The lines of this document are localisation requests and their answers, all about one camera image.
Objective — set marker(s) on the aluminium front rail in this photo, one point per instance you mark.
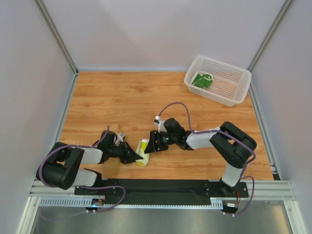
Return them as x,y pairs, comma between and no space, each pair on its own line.
264,190

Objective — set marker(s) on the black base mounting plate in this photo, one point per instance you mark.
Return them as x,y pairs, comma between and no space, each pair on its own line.
165,191

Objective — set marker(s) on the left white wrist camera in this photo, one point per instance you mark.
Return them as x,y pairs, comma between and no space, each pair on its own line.
119,138

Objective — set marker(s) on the white perforated plastic basket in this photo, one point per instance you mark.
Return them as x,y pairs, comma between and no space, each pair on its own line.
230,83

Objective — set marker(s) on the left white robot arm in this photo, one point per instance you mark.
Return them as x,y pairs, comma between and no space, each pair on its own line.
61,167

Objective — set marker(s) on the green cream patterned towel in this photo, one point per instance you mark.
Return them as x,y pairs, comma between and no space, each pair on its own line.
202,81

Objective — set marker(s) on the right aluminium frame post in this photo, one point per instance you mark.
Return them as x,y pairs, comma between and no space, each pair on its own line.
274,26

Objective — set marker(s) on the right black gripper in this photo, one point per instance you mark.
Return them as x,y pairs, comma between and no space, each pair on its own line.
158,141

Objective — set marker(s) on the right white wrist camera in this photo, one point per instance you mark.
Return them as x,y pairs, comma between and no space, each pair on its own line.
160,124

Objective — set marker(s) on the left aluminium frame post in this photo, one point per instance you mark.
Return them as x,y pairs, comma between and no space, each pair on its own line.
52,27

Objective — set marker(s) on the yellow lime patterned towel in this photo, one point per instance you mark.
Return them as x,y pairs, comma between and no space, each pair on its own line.
142,145

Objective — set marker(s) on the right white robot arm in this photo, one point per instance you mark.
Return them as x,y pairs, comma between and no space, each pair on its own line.
234,145

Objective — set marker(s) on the slotted grey cable duct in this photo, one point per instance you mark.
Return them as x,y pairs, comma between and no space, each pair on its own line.
213,204

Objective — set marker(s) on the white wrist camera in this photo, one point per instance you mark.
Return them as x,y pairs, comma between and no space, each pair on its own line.
119,138
160,124

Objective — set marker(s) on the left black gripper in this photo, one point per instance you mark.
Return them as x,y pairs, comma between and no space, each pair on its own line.
125,154

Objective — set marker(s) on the aluminium frame post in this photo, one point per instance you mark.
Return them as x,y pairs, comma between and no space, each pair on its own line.
274,26
52,27

